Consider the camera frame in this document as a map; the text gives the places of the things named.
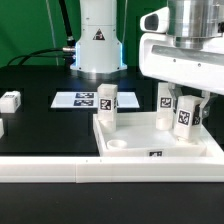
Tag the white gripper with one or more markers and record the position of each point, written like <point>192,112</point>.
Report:
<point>185,45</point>

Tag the white square table top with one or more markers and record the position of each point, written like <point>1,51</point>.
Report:
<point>136,135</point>

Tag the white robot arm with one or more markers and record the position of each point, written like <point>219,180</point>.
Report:
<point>98,52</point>

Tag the white marker sheet with tags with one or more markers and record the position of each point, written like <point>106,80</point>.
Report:
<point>90,100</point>

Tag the white L-shaped obstacle fence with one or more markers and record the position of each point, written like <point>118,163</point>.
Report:
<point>115,169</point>

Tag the white part at left edge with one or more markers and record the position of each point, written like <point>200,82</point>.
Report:
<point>1,128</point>

